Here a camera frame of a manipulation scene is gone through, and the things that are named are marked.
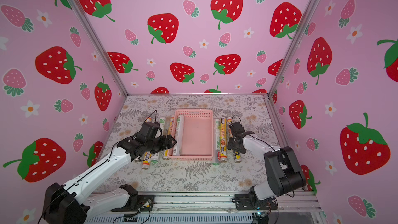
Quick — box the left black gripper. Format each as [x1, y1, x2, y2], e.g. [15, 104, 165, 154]
[144, 133, 178, 153]

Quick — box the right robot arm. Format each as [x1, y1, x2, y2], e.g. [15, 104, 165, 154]
[227, 122, 306, 205]

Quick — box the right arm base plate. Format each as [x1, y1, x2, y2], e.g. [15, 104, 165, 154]
[231, 193, 278, 211]

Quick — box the pink plastic basket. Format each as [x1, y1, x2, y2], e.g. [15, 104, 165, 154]
[171, 108, 215, 161]

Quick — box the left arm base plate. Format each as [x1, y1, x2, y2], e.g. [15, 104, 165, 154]
[111, 195, 155, 212]

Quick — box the white green wrap roll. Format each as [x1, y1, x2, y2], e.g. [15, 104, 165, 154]
[151, 117, 166, 163]

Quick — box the aluminium frame rail front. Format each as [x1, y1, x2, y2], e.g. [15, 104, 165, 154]
[71, 191, 327, 224]

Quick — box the white grape wrap roll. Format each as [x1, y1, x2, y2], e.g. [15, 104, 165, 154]
[212, 118, 220, 166]

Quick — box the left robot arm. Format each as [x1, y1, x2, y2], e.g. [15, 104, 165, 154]
[41, 122, 177, 224]

